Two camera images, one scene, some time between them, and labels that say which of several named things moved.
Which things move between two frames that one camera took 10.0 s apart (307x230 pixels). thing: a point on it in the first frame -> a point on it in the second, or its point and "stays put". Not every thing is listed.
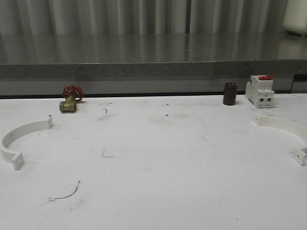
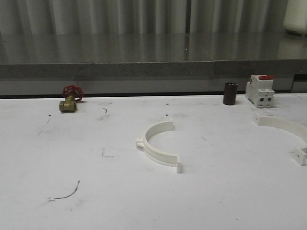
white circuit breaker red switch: (259, 91) stays put
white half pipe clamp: (299, 132) stays put
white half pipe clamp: (17, 158) -> (160, 156)
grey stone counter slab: (119, 55) stays put
